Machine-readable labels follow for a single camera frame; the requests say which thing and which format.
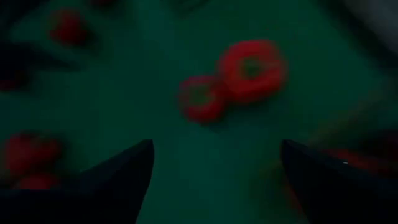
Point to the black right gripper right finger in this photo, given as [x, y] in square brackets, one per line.
[335, 199]

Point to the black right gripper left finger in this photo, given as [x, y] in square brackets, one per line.
[93, 202]

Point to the red bell pepper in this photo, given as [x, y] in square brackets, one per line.
[31, 152]
[370, 163]

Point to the large red tomato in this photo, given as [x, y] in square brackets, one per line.
[267, 84]

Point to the small red tomato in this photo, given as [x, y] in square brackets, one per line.
[211, 110]

